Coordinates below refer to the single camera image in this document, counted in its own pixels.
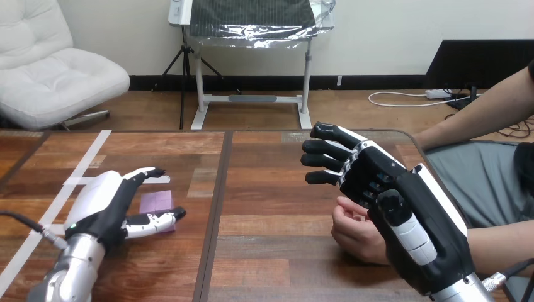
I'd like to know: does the person's forearm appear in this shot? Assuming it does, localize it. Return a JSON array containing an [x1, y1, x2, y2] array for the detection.
[[466, 220, 534, 279], [412, 65, 534, 152]]

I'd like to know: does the dark ribbed mat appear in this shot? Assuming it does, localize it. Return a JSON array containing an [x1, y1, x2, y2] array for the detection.
[[190, 0, 317, 29]]

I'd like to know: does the person's body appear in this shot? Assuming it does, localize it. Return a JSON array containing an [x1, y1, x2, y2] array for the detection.
[[424, 59, 534, 302]]

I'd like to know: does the white cushioned chair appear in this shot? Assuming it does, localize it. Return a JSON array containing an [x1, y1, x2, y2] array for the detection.
[[0, 0, 131, 131]]

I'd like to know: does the foil sheet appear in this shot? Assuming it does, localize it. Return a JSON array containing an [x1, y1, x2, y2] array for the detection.
[[185, 0, 337, 50]]

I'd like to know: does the black tripod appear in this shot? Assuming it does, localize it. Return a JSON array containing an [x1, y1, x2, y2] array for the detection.
[[152, 25, 243, 130]]

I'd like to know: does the person's hand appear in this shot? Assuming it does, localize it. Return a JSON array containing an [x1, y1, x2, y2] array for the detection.
[[331, 196, 391, 266]]

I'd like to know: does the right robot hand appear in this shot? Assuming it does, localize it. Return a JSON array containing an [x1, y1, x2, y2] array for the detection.
[[301, 121, 477, 297]]

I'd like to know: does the white cable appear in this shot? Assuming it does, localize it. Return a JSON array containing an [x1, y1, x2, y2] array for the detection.
[[368, 91, 473, 108]]

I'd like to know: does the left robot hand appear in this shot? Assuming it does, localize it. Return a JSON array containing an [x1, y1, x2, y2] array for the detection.
[[63, 166, 187, 252]]

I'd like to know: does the purple block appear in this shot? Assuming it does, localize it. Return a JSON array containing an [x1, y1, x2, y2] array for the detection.
[[139, 190, 176, 234]]

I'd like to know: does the dark screen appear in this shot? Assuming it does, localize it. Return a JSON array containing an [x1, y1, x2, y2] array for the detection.
[[425, 39, 534, 91]]

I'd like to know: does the white power strip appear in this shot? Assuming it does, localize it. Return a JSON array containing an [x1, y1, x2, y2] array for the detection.
[[424, 88, 454, 101]]

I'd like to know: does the black cable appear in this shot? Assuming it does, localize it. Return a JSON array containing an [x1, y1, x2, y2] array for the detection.
[[483, 257, 534, 302], [0, 211, 69, 250]]

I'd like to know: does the white desk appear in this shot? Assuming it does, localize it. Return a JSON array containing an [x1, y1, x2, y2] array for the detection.
[[168, 0, 314, 131]]

